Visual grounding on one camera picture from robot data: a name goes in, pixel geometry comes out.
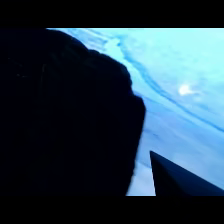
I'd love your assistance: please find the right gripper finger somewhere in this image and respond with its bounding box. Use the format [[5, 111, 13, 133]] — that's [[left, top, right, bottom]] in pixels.
[[149, 150, 224, 197]]

